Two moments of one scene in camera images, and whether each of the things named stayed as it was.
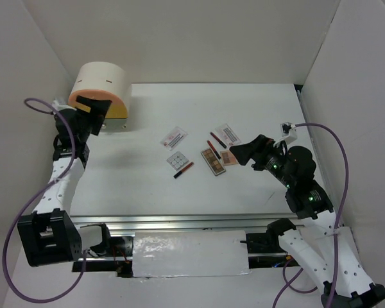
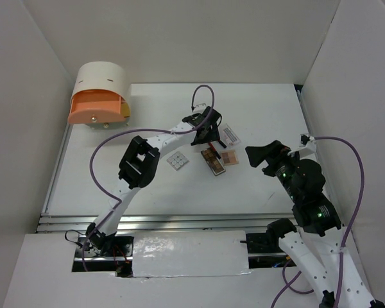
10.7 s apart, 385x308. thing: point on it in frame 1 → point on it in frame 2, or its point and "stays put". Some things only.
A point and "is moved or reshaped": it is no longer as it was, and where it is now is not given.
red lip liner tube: [213, 149] stays put
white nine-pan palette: [177, 160] stays put
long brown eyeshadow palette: [213, 162] stays put
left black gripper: [99, 108] → [213, 136]
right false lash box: [228, 135] stays put
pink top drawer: [117, 100] is moved or reshaped
